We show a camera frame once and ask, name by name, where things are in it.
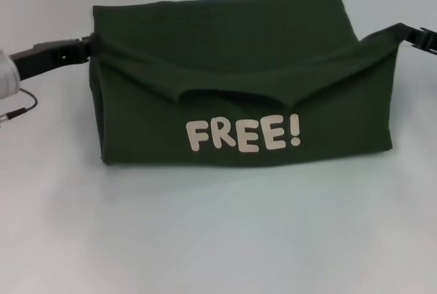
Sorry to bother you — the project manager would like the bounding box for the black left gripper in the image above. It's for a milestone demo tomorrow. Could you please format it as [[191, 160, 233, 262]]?
[[9, 35, 94, 80]]

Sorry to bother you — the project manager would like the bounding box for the dark green shirt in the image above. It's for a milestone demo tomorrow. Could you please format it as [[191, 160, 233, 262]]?
[[87, 0, 402, 167]]

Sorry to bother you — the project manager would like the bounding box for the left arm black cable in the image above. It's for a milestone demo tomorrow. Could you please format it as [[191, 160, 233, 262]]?
[[0, 87, 38, 128]]

